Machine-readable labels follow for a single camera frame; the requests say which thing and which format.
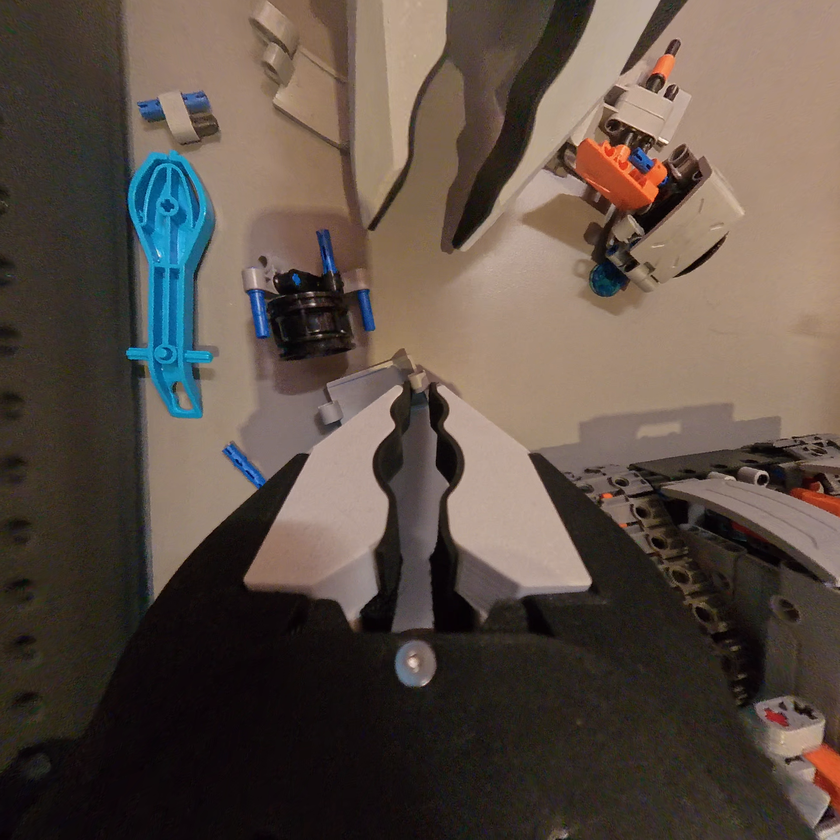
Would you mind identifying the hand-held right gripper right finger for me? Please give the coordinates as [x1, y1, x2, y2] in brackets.
[431, 385, 592, 602]

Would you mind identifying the grey orange tracked toy robot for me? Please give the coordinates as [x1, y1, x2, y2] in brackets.
[565, 431, 840, 817]

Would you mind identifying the grey curved panel piece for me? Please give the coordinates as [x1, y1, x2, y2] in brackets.
[248, 0, 350, 149]

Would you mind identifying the blue plastic pin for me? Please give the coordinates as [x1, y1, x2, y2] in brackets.
[220, 441, 267, 490]

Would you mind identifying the black wheel hub assembly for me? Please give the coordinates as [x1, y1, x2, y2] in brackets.
[242, 230, 379, 362]

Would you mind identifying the small grey blue pin connector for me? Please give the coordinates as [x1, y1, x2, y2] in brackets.
[137, 88, 223, 144]

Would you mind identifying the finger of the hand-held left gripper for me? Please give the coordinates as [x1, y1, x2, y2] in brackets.
[347, 0, 455, 233]
[443, 0, 660, 253]

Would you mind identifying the dark grey orange block assembly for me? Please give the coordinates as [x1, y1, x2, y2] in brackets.
[575, 132, 746, 303]

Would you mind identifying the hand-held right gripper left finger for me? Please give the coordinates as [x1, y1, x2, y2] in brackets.
[247, 385, 410, 602]

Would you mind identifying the blue plastic separator tool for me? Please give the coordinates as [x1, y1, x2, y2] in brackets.
[126, 151, 216, 420]

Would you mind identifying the black dimpled mat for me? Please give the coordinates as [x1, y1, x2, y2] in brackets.
[0, 0, 148, 788]

